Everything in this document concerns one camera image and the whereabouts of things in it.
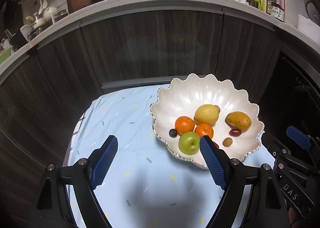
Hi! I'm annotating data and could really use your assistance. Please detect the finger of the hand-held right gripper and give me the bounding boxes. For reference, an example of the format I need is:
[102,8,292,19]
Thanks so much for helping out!
[286,125,320,158]
[261,132,290,166]

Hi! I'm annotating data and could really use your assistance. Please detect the white checked cloth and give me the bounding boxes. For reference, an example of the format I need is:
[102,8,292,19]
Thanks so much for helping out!
[62,98,100,166]

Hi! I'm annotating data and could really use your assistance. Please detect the white ceramic teapot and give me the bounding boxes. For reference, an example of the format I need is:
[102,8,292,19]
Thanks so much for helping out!
[42,6,58,21]

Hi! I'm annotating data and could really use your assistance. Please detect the white scalloped bowl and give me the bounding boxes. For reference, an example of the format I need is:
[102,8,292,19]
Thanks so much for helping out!
[150,73,265,168]

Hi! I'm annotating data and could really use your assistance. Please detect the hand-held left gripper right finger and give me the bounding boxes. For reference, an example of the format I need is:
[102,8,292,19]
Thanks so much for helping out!
[199,135,290,228]

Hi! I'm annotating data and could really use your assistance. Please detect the green plastic basin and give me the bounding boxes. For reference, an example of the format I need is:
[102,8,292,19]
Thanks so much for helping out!
[0,46,13,65]

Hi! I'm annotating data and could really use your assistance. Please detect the person's right hand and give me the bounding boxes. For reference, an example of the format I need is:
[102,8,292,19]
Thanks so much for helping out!
[287,207,307,228]

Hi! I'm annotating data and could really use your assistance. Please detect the dark wood kitchen cabinets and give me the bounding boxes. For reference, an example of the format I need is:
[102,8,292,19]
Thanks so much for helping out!
[0,9,282,193]

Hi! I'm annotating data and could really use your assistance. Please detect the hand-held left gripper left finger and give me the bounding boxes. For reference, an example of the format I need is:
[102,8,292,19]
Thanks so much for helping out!
[31,135,118,228]

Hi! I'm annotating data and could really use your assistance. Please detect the light blue printed cloth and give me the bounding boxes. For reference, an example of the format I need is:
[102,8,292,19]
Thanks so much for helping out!
[64,83,277,228]

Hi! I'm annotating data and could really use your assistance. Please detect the yellow lemon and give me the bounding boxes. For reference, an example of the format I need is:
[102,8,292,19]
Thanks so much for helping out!
[194,104,220,126]

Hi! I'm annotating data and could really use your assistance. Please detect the white hanging ladles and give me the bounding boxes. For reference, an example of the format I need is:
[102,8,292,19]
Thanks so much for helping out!
[38,0,48,15]

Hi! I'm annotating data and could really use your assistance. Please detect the yellow mango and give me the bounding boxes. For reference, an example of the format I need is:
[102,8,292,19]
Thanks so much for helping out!
[225,111,252,130]

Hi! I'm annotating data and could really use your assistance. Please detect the black built-in dishwasher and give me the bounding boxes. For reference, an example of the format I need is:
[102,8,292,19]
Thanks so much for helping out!
[257,51,320,141]

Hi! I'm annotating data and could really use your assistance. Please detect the green apple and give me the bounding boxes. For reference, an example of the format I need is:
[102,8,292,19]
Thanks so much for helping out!
[178,131,201,155]

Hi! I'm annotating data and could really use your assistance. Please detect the orange tangerine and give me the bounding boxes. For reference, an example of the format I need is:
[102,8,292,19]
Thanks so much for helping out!
[175,116,195,135]
[194,123,214,139]

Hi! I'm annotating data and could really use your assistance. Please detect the glass jar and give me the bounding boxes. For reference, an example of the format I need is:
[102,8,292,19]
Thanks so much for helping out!
[54,9,69,22]

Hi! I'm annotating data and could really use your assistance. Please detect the large soy sauce bottle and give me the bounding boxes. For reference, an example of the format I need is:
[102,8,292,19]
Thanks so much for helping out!
[271,0,286,22]

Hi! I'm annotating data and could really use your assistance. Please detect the white rice cooker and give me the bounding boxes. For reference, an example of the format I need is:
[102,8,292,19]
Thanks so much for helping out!
[301,0,320,24]

